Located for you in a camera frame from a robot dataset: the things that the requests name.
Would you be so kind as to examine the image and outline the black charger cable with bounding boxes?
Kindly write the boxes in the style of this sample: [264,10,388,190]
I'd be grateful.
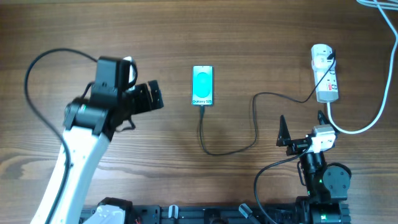
[198,51,336,156]

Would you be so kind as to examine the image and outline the white power strip cord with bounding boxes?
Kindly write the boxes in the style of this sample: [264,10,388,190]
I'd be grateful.
[325,0,398,135]

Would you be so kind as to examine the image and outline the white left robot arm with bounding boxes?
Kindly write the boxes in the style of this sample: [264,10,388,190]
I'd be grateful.
[32,57,164,223]

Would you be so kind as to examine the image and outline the blue screen smartphone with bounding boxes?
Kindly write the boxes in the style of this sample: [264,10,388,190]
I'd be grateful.
[192,65,213,106]

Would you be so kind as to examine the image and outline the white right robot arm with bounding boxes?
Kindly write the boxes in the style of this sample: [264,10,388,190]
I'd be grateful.
[276,111,352,224]

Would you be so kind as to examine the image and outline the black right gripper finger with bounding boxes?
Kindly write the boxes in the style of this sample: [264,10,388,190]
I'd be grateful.
[276,115,291,147]
[318,110,339,136]

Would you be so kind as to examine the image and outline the white cables at corner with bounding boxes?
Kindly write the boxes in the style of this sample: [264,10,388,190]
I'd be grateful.
[356,0,398,11]

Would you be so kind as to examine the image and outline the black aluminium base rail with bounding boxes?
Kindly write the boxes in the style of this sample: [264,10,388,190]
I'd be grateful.
[79,202,351,224]

